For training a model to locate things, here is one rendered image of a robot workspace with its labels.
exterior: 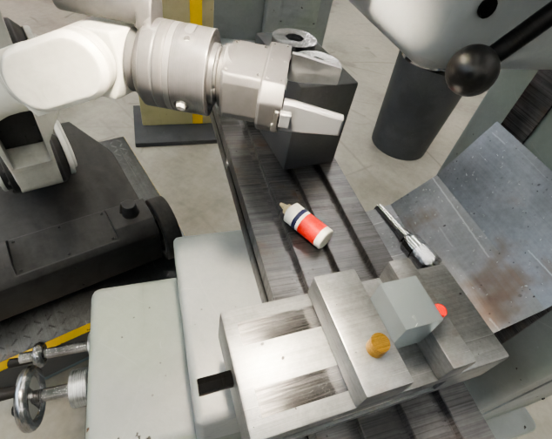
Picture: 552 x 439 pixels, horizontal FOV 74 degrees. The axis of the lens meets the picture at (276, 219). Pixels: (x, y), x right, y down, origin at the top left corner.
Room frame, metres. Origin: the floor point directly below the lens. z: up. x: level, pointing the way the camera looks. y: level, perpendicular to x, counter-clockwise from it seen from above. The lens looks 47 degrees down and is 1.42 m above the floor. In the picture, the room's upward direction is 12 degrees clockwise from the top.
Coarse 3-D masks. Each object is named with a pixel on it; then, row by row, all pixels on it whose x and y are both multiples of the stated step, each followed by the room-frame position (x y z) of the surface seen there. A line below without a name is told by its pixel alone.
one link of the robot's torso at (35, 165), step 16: (32, 32) 0.67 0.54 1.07; (32, 112) 0.64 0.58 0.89; (0, 128) 0.61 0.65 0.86; (16, 128) 0.63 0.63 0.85; (32, 128) 0.66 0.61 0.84; (48, 128) 0.63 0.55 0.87; (0, 144) 0.58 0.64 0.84; (16, 144) 0.65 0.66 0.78; (32, 144) 0.67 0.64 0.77; (48, 144) 0.63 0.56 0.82; (0, 160) 0.62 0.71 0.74; (16, 160) 0.62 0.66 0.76; (32, 160) 0.63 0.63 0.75; (48, 160) 0.65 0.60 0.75; (64, 160) 0.71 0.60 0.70; (0, 176) 0.60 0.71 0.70; (16, 176) 0.61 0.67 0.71; (32, 176) 0.63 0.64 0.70; (48, 176) 0.66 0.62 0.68; (64, 176) 0.69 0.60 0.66; (16, 192) 0.61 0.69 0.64
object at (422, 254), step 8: (416, 240) 0.50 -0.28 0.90; (408, 248) 0.49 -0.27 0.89; (416, 248) 0.48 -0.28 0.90; (424, 248) 0.48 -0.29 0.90; (408, 256) 0.48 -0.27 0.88; (416, 256) 0.47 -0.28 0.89; (424, 256) 0.47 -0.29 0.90; (432, 256) 0.46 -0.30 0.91; (416, 264) 0.46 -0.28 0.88; (424, 264) 0.45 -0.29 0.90
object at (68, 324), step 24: (120, 144) 1.17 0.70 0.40; (144, 192) 0.93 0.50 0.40; (144, 264) 0.63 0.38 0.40; (168, 264) 0.65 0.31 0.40; (96, 288) 0.51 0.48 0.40; (24, 312) 0.40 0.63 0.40; (48, 312) 0.41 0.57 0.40; (72, 312) 0.42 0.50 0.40; (0, 336) 0.32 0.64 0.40; (24, 336) 0.33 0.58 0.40; (48, 336) 0.35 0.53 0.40; (72, 336) 0.37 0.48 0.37; (0, 360) 0.26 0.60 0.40; (48, 360) 0.32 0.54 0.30; (72, 360) 0.35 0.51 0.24; (0, 384) 0.23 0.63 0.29
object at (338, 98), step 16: (272, 32) 0.79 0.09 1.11; (288, 32) 0.78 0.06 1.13; (304, 32) 0.79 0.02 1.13; (304, 48) 0.72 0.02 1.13; (320, 48) 0.77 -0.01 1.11; (352, 80) 0.66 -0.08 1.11; (288, 96) 0.62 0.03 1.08; (304, 96) 0.60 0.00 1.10; (320, 96) 0.62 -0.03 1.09; (336, 96) 0.63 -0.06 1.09; (352, 96) 0.65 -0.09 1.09; (272, 144) 0.65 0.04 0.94; (288, 144) 0.59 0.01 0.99; (304, 144) 0.61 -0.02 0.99; (320, 144) 0.63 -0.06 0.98; (336, 144) 0.65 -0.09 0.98; (288, 160) 0.60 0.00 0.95; (304, 160) 0.62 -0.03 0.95; (320, 160) 0.64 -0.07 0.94
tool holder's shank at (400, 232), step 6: (378, 210) 0.60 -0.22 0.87; (384, 210) 0.59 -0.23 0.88; (384, 216) 0.58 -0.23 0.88; (390, 216) 0.58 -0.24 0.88; (390, 222) 0.56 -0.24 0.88; (396, 222) 0.56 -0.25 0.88; (390, 228) 0.55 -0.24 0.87; (396, 228) 0.54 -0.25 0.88; (402, 228) 0.54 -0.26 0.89; (396, 234) 0.53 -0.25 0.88; (402, 234) 0.52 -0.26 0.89; (408, 234) 0.53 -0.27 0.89; (402, 240) 0.52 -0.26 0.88
